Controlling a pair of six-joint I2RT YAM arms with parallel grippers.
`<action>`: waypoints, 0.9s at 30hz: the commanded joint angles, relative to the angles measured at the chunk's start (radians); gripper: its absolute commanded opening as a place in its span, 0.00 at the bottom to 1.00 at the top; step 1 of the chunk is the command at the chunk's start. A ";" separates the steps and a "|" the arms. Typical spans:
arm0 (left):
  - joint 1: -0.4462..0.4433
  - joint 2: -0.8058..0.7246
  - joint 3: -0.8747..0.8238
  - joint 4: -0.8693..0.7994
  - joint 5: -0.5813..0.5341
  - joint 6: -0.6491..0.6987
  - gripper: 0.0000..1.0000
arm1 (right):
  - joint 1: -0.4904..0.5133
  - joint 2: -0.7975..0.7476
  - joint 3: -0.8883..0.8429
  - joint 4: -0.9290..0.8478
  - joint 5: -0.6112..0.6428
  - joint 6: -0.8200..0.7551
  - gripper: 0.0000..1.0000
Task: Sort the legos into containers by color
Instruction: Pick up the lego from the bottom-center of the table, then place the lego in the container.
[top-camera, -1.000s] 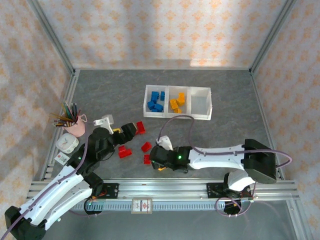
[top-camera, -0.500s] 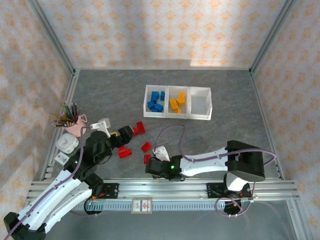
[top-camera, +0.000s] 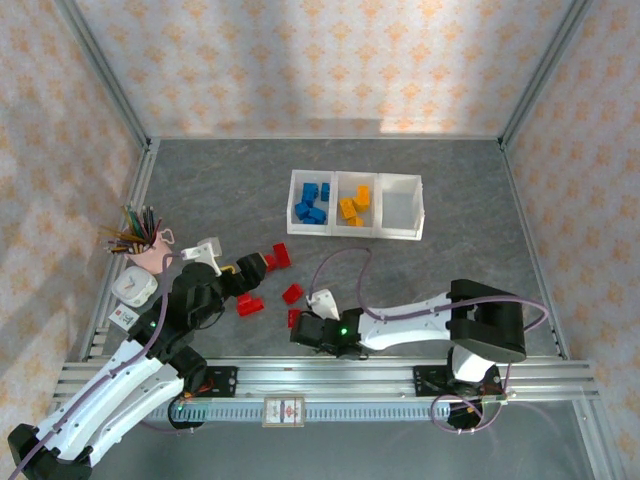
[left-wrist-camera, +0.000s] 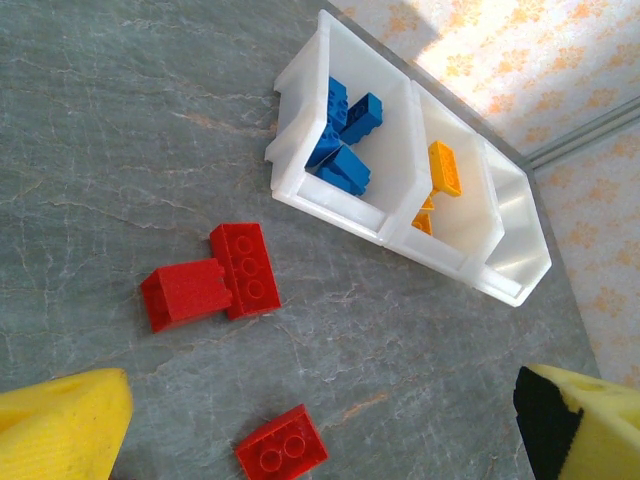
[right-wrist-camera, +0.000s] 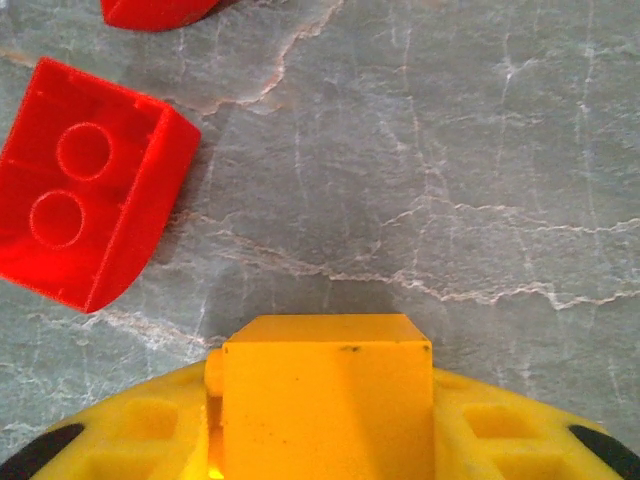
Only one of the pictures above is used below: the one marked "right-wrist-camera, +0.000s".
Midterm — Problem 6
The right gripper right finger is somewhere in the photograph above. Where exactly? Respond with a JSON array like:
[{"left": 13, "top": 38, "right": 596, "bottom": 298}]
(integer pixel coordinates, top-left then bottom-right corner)
[{"left": 432, "top": 367, "right": 640, "bottom": 480}]

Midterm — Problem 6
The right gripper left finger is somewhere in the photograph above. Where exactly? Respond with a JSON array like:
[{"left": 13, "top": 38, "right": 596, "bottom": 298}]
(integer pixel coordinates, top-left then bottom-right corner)
[{"left": 0, "top": 360, "right": 222, "bottom": 480}]

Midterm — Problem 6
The yellow lego brick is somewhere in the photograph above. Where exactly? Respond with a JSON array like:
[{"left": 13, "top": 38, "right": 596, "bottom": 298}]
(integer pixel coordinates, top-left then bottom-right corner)
[{"left": 206, "top": 313, "right": 434, "bottom": 480}]

